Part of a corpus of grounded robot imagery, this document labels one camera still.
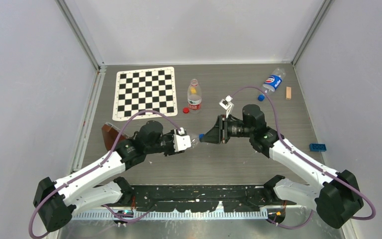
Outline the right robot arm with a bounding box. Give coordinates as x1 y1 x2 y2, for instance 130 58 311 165
200 105 364 229

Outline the brown wooden metronome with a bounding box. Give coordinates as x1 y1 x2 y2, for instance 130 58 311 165
101 122 120 151

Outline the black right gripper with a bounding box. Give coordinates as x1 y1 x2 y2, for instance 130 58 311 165
201 115 254 144

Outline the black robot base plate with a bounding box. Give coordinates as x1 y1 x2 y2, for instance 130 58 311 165
101 184 297 214

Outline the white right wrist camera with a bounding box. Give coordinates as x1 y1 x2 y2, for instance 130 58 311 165
219 95 234 118

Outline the tan wooden block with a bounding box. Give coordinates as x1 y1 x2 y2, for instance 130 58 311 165
286 87 292 100

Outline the clear bottle red label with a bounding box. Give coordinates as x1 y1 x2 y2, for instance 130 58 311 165
187 79 202 112

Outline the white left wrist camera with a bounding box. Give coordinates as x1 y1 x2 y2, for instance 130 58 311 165
173 127 192 152

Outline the blue lego brick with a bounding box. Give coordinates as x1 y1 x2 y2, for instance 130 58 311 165
309 143 327 152

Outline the pepsi bottle blue cap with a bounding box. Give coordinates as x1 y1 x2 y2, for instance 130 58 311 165
258 67 286 102

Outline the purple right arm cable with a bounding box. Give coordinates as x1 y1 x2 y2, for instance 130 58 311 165
230 86 377 230

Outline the clear bottle blue label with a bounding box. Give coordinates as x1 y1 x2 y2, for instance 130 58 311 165
190 133 200 148

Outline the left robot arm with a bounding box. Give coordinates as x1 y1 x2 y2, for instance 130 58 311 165
33 120 192 233

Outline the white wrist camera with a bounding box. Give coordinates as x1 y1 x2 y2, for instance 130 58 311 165
219 95 234 118
173 127 192 152

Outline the slotted aluminium rail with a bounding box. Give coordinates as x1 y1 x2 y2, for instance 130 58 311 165
62 206 305 221

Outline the black white chessboard mat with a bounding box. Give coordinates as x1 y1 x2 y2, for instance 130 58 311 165
112 67 178 121

